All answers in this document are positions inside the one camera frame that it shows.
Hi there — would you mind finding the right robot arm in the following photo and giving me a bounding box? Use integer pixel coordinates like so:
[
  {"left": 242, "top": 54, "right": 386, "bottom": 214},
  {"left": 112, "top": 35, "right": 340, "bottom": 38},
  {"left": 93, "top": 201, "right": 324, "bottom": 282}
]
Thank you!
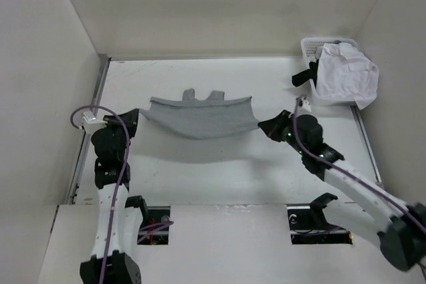
[{"left": 258, "top": 110, "right": 425, "bottom": 271}]

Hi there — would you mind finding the grey tank top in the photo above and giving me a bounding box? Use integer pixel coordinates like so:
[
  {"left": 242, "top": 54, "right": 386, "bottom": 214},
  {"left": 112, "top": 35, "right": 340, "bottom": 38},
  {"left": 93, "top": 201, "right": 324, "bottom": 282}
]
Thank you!
[{"left": 139, "top": 88, "right": 258, "bottom": 140}]

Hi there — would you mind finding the white tank top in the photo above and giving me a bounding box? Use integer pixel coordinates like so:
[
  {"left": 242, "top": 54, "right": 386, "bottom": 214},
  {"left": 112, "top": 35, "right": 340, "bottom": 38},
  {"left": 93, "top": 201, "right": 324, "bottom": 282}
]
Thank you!
[{"left": 316, "top": 43, "right": 379, "bottom": 110}]

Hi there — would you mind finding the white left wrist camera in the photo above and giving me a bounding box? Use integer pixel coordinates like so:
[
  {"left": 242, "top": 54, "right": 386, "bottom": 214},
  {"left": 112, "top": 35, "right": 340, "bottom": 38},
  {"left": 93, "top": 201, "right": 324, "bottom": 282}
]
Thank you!
[{"left": 81, "top": 110, "right": 105, "bottom": 134}]

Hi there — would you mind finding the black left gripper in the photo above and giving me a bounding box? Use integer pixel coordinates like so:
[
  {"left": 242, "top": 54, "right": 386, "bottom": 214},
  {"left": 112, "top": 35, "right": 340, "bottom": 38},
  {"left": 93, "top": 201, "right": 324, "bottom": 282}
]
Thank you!
[{"left": 102, "top": 109, "right": 139, "bottom": 160}]

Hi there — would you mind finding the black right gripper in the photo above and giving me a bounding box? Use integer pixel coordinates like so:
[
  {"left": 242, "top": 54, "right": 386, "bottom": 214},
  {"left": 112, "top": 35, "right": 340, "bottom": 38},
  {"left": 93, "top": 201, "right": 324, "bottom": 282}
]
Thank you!
[{"left": 258, "top": 110, "right": 307, "bottom": 156}]

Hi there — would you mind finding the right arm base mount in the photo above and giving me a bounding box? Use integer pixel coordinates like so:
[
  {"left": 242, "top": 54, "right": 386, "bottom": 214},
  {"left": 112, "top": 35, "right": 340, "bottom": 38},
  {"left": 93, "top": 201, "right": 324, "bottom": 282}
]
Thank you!
[{"left": 287, "top": 193, "right": 353, "bottom": 245}]

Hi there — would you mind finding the black tank top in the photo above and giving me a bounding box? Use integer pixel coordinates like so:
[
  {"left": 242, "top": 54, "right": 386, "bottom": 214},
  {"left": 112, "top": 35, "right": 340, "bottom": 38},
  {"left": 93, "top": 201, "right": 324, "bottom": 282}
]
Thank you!
[{"left": 292, "top": 61, "right": 319, "bottom": 87}]

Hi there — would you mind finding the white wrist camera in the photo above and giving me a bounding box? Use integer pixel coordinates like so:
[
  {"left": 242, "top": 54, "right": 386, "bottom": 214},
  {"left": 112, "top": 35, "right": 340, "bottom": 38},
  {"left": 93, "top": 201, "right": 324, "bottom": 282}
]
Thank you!
[
  {"left": 81, "top": 110, "right": 105, "bottom": 134},
  {"left": 296, "top": 95, "right": 312, "bottom": 113}
]

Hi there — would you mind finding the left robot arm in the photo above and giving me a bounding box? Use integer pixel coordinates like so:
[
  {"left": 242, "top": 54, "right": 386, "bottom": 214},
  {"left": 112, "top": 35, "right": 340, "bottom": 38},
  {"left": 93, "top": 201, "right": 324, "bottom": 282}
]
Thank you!
[{"left": 79, "top": 109, "right": 149, "bottom": 283}]

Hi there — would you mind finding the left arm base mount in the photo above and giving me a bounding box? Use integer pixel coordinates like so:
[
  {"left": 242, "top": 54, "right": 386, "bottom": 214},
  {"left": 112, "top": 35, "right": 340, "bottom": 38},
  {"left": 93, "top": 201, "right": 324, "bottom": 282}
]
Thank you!
[{"left": 125, "top": 196, "right": 172, "bottom": 245}]

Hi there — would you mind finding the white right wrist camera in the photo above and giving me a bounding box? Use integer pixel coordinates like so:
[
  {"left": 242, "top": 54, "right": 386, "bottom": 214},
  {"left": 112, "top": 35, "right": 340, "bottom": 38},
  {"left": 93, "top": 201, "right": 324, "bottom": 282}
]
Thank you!
[{"left": 296, "top": 95, "right": 312, "bottom": 113}]

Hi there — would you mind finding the white plastic laundry basket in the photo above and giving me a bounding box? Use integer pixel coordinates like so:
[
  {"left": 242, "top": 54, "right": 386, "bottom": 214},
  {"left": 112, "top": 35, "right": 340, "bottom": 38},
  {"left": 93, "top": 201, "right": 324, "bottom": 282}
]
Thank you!
[{"left": 300, "top": 37, "right": 361, "bottom": 106}]

